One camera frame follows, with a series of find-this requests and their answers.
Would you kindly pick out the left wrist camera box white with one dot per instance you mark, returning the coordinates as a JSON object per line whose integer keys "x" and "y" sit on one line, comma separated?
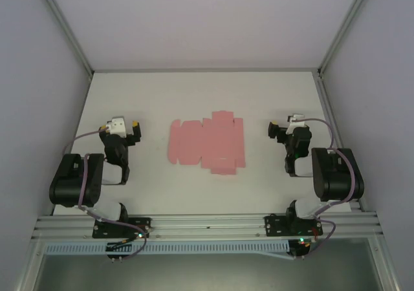
{"x": 117, "y": 126}

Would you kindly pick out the aluminium frame post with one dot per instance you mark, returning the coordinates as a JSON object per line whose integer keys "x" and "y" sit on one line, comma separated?
{"x": 68, "y": 29}
{"x": 344, "y": 29}

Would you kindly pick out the black electronics module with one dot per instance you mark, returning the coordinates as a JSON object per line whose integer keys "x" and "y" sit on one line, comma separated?
{"x": 114, "y": 255}
{"x": 299, "y": 250}

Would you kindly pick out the pink paper box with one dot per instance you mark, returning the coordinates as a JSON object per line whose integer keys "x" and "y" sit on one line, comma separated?
{"x": 207, "y": 142}

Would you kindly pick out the aluminium frame crossbar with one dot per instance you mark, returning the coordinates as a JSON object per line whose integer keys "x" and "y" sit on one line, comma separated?
{"x": 207, "y": 70}

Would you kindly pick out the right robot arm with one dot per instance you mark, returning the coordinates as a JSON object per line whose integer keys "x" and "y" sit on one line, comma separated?
{"x": 336, "y": 174}

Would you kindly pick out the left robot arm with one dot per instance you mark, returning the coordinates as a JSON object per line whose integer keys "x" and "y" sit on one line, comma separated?
{"x": 72, "y": 181}

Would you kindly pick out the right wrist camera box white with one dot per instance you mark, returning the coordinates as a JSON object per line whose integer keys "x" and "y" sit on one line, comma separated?
{"x": 295, "y": 121}

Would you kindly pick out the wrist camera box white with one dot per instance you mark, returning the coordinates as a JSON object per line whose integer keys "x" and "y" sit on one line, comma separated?
{"x": 295, "y": 121}
{"x": 117, "y": 126}

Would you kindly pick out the aluminium mounting rail beam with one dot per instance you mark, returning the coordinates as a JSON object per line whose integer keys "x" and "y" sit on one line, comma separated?
{"x": 207, "y": 223}

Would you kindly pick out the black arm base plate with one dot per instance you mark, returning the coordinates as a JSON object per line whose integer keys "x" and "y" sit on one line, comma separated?
{"x": 275, "y": 224}
{"x": 142, "y": 227}

